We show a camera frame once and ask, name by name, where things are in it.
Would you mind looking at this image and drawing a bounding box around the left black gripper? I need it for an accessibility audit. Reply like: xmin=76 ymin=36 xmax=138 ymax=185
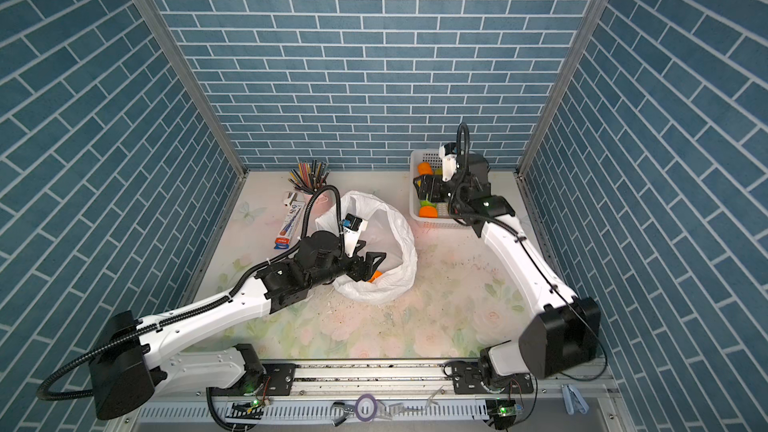
xmin=306 ymin=239 xmax=389 ymax=291

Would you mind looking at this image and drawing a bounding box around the orange fruit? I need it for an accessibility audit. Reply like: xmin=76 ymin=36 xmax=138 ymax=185
xmin=368 ymin=270 xmax=383 ymax=283
xmin=418 ymin=205 xmax=439 ymax=219
xmin=416 ymin=162 xmax=434 ymax=178

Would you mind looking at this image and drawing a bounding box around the white plastic bag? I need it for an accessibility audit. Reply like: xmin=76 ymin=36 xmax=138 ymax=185
xmin=333 ymin=191 xmax=418 ymax=305

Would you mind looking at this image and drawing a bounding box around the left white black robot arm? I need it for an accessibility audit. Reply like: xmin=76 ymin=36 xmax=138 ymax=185
xmin=88 ymin=231 xmax=387 ymax=420

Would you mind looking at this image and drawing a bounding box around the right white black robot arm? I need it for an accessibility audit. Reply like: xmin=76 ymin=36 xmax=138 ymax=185
xmin=409 ymin=143 xmax=607 ymax=390

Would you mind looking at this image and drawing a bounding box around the white plastic basket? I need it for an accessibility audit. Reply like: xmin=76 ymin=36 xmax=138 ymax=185
xmin=409 ymin=147 xmax=491 ymax=228

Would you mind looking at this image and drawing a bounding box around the toothpaste tube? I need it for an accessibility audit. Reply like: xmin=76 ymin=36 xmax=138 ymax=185
xmin=274 ymin=200 xmax=305 ymax=250

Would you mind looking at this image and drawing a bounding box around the coloured pencils bundle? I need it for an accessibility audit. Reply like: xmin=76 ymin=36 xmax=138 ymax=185
xmin=288 ymin=160 xmax=330 ymax=195

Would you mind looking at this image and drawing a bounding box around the purple tape roll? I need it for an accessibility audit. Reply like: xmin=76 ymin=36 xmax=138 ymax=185
xmin=353 ymin=394 xmax=379 ymax=423

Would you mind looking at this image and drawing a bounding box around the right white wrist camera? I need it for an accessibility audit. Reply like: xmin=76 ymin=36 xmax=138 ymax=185
xmin=438 ymin=142 xmax=458 ymax=182

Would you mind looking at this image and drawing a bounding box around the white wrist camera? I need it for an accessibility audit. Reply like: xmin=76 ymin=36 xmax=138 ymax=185
xmin=341 ymin=213 xmax=368 ymax=257
xmin=438 ymin=142 xmax=458 ymax=182

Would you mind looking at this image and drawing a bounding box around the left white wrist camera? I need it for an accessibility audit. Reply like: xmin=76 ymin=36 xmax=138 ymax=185
xmin=341 ymin=213 xmax=368 ymax=257

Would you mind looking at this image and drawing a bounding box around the left black cable conduit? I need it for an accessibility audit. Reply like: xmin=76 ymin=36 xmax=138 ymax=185
xmin=35 ymin=184 xmax=344 ymax=403

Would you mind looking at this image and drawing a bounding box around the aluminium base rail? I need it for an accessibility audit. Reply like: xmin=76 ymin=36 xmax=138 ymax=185
xmin=106 ymin=354 xmax=635 ymax=431

